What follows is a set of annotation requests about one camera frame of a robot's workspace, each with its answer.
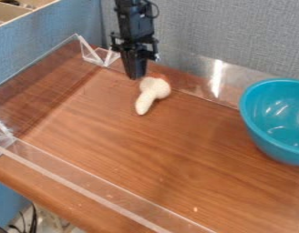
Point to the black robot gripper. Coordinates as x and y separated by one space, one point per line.
135 41

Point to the white plush mushroom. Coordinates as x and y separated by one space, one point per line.
155 88

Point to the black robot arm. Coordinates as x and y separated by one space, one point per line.
134 6

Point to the blue plastic bowl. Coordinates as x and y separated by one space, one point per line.
269 108

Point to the clear acrylic back barrier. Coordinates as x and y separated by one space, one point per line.
206 77

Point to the clear acrylic barrier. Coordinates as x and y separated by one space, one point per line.
113 197
206 77

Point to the wooden shelf unit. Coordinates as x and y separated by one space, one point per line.
13 9

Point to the clear acrylic front barrier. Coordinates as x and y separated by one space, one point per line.
113 197

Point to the clear acrylic corner bracket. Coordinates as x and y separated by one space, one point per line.
97 56

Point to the clear acrylic left bracket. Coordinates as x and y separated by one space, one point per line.
5 136

